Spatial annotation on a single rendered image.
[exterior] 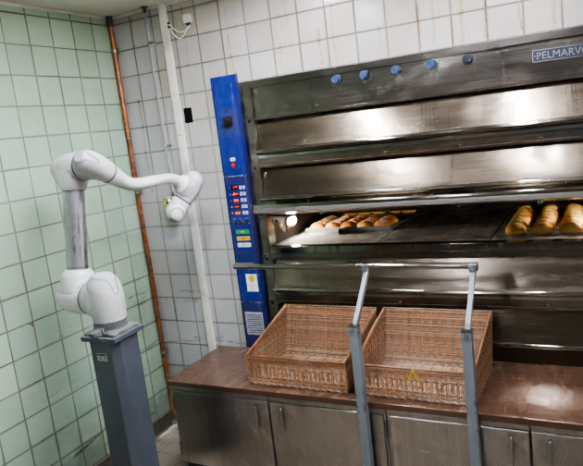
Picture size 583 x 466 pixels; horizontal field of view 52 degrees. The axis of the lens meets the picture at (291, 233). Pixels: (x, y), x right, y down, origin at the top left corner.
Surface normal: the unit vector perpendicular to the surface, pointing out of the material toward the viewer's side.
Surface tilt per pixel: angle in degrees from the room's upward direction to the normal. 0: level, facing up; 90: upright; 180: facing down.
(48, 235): 90
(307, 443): 90
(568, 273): 70
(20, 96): 90
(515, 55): 90
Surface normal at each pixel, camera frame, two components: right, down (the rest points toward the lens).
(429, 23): -0.44, 0.20
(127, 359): 0.90, -0.04
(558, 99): -0.45, -0.16
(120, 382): 0.33, 0.12
